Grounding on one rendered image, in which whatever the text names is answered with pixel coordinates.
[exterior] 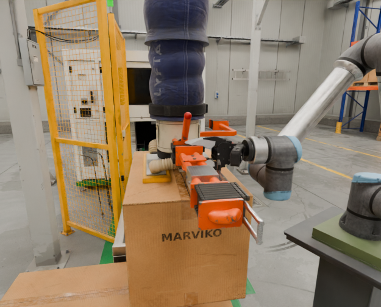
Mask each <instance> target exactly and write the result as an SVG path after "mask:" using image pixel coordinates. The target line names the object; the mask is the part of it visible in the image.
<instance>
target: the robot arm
mask: <svg viewBox="0 0 381 307"><path fill-rule="evenodd" d="M373 69H376V77H377V82H378V89H379V102H380V115H381V33H378V34H373V35H370V36H368V37H366V38H364V39H362V40H360V41H359V42H357V43H355V44H354V45H353V46H351V47H350V48H349V49H348V50H346V51H345V52H344V53H342V54H341V55H340V56H339V57H338V58H337V60H336V61H335V62H334V64H333V71H332V72H331V73H330V74H329V75H328V77H327V78H326V79H325V80H324V81H323V83H322V84H321V85H320V86H319V87H318V89H317V90H316V91H315V92H314V93H313V94H312V95H311V97H310V98H309V99H308V100H307V102H306V103H305V104H304V105H303V106H302V107H301V109H300V110H299V111H298V112H297V113H296V114H295V115H294V117H293V118H292V119H291V120H290V122H289V123H288V124H287V125H286V126H285V127H284V128H283V130H282V131H281V132H280V133H279V134H278V135H277V136H261V135H257V137H256V136H250V137H249V138H248V139H244V140H243V141H242V142H238V143H232V141H231V140H229V139H227V138H220V137H217V136H210V137H207V138H195V139H190V140H188V141H186V142H185V144H187V145H191V146H195V145H196V146H204V147H205V148H207V149H212V154H211V158H206V160H207V161H205V162H206V163H207V165H211V166H212V167H213V168H214V169H215V170H216V168H217V160H220V162H221V168H224V167H225V165H226V164H227V165H229V164H230V166H236V167H239V166H240V164H241V162H242V161H247V162H248V166H247V171H248V173H249V175H250V176H251V178H252V179H254V180H255V181H256V182H258V183H259V184H260V186H262V187H263V188H264V190H263V195H264V197H265V198H267V199H269V200H275V201H284V200H288V199H289V198H290V197H291V192H292V190H291V188H292V181H293V170H294V163H297V162H298V161H299V160H300V159H301V156H302V146H301V142H302V141H303V140H304V139H305V138H306V136H307V135H308V134H309V133H310V132H311V131H312V130H313V129H314V127H315V126H316V125H317V124H318V122H319V121H320V120H321V119H322V118H323V117H324V116H325V115H326V113H327V112H328V111H329V110H330V109H331V108H332V107H333V105H334V104H335V103H336V102H337V101H338V99H339V98H340V97H341V96H342V95H343V94H344V93H345V91H346V90H347V89H348V88H349V87H350V86H351V85H352V84H353V82H357V81H360V80H361V79H362V78H364V76H365V75H367V73H369V72H370V71H372V70H373ZM213 160H216V161H213ZM351 182H352V183H351V189H350V193H349V198H348V202H347V208H346V211H345V212H344V213H343V215H342V216H341V217H340V220H339V226H340V227H341V228H342V229H343V230H344V231H346V232H347V233H349V234H351V235H354V236H356V237H359V238H362V239H367V240H371V241H381V174H376V173H370V172H359V173H356V174H354V176H353V179H352V181H351Z"/></svg>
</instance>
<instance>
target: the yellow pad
mask: <svg viewBox="0 0 381 307"><path fill-rule="evenodd" d="M148 154H150V153H144V154H143V178H142V182H143V183H160V182H170V181H171V176H170V173H169V170H165V171H161V172H160V173H158V174H153V173H151V172H150V169H149V164H150V163H148ZM151 154H157V152H156V151H154V152H151Z"/></svg>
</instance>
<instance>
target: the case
mask: <svg viewBox="0 0 381 307"><path fill-rule="evenodd" d="M148 153H149V151H144V152H134V155H133V159H132V164H131V167H130V172H129V178H128V181H127V186H126V191H125V195H124V200H123V221H124V236H125V245H126V261H127V277H128V285H129V301H130V307H183V306H191V305H200V304H205V303H214V302H222V301H228V300H236V299H241V298H245V296H246V281H247V266H248V258H249V242H250V232H249V231H248V229H247V228H246V226H245V225H244V224H242V226H241V227H230V228H217V229H210V230H199V229H198V217H197V214H196V212H195V210H194V208H191V207H190V190H189V188H188V185H187V179H186V175H187V173H186V172H179V170H178V168H177V169H176V168H175V169H170V170H169V173H170V176H171V181H170V182H160V183H143V182H142V178H143V154H148ZM221 173H222V174H223V175H224V176H225V178H226V179H228V181H229V182H237V183H238V184H239V186H240V187H241V188H242V189H243V190H244V191H245V192H246V193H247V194H248V196H249V197H250V201H247V203H248V204H249V205H250V206H251V208H252V203H253V195H252V194H251V193H250V192H249V191H248V190H247V188H246V187H245V186H244V185H243V184H242V183H241V182H240V181H239V180H238V179H237V178H236V177H235V176H234V175H233V173H231V172H230V171H229V170H228V168H226V167H224V168H221Z"/></svg>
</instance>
